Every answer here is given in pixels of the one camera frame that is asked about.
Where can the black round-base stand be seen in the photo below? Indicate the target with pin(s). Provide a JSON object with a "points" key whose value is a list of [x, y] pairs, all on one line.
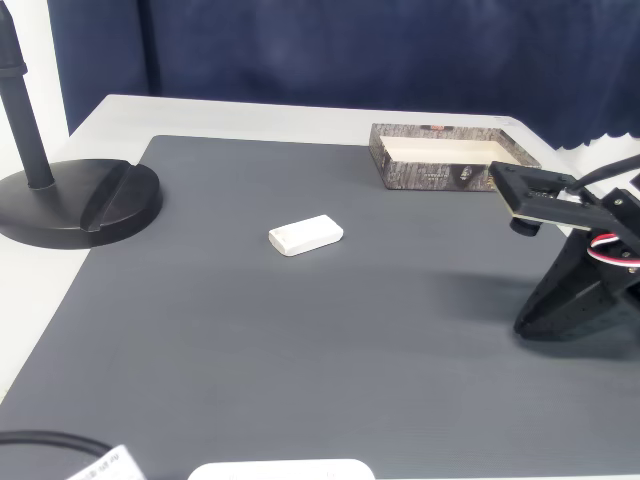
{"points": [[60, 205]]}

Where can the stone-patterned cardboard box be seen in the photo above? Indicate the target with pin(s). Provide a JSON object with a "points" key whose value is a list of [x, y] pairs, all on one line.
{"points": [[430, 177]]}

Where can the white rectangular block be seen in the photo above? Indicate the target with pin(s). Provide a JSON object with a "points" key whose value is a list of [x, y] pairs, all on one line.
{"points": [[306, 236]]}

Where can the grey table mat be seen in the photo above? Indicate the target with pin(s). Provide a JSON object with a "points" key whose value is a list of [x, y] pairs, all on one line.
{"points": [[300, 340]]}

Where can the white flat device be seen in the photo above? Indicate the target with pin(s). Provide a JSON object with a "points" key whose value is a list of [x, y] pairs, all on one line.
{"points": [[280, 471]]}

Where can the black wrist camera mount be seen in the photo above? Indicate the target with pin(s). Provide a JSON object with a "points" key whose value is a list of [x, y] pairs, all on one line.
{"points": [[530, 192]]}

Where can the dark blue curtain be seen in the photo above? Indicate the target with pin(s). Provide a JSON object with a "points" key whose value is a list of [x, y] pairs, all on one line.
{"points": [[350, 50]]}

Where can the white printed paper label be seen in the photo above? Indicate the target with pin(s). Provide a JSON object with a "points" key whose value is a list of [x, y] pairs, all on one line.
{"points": [[110, 465]]}

